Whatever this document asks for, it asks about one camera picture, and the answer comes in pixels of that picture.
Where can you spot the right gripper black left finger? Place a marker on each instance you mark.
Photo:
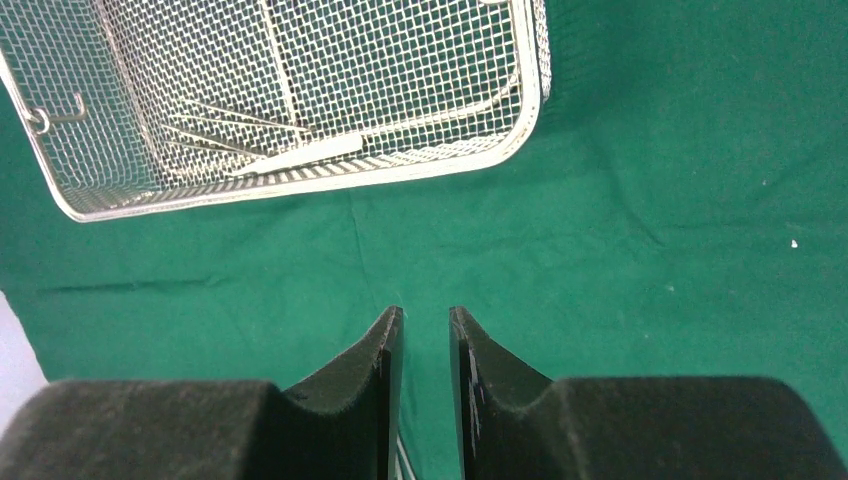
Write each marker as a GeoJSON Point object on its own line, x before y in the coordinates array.
{"type": "Point", "coordinates": [340, 422]}

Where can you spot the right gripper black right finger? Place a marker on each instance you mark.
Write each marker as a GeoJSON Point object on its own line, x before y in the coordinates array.
{"type": "Point", "coordinates": [513, 422]}

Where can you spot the metal wire mesh tray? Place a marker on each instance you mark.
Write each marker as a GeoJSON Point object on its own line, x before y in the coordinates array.
{"type": "Point", "coordinates": [435, 87]}

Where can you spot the silver tweezers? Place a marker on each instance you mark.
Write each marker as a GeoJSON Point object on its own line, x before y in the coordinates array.
{"type": "Point", "coordinates": [210, 127]}
{"type": "Point", "coordinates": [315, 151]}

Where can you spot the silver hemostat forceps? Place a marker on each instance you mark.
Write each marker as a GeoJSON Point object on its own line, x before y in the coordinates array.
{"type": "Point", "coordinates": [403, 466]}

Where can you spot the dark green surgical drape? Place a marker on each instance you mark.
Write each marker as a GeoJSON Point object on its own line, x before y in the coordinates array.
{"type": "Point", "coordinates": [680, 208]}

